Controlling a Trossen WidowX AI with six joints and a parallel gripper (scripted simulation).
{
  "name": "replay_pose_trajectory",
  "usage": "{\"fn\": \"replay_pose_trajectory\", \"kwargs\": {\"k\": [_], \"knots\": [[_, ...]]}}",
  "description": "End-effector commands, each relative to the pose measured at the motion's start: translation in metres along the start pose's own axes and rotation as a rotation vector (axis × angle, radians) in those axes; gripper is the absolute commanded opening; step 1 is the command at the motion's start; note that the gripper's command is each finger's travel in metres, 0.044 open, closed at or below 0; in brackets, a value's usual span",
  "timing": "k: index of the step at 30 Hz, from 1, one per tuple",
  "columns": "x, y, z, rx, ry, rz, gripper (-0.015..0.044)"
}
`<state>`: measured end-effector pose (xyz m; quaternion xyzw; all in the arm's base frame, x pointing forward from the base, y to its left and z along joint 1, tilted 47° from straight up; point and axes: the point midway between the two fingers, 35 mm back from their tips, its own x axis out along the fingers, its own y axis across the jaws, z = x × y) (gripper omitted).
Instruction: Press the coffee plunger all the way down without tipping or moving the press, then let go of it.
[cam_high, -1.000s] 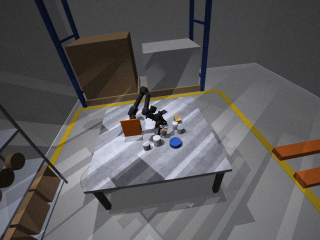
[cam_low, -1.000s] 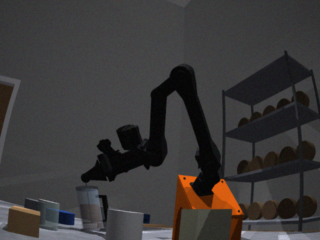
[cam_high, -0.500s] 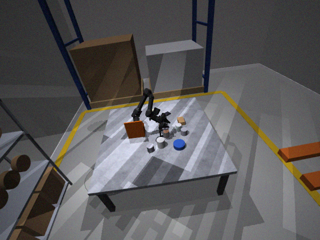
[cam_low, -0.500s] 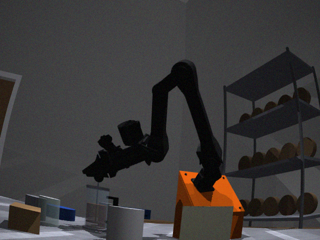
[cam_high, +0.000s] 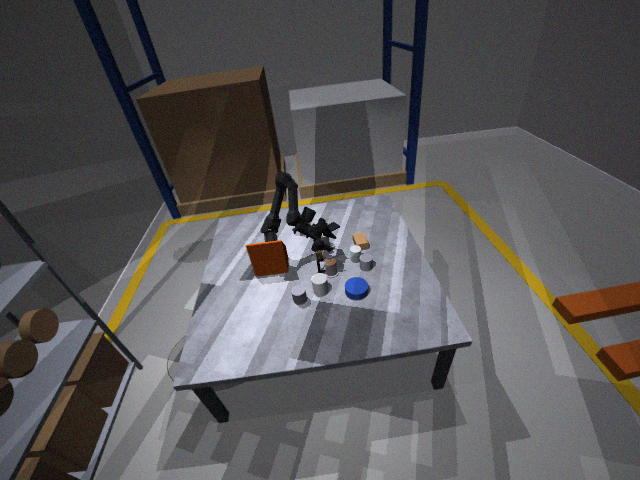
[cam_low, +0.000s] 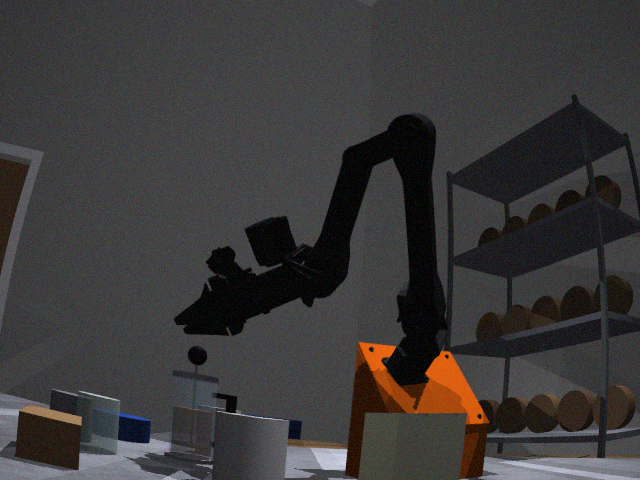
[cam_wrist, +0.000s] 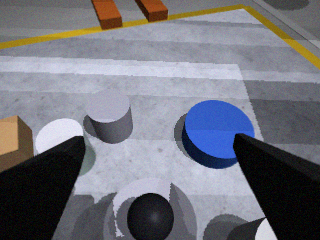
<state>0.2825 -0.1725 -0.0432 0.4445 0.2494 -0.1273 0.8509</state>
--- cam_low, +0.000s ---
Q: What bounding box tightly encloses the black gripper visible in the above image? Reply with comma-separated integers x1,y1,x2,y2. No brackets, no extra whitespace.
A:
174,272,276,336

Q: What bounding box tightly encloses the blue cylinder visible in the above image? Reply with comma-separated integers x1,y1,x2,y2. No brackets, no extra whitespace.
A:
118,412,151,444

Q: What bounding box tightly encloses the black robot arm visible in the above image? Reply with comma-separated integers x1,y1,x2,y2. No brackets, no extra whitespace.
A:
244,113,448,386

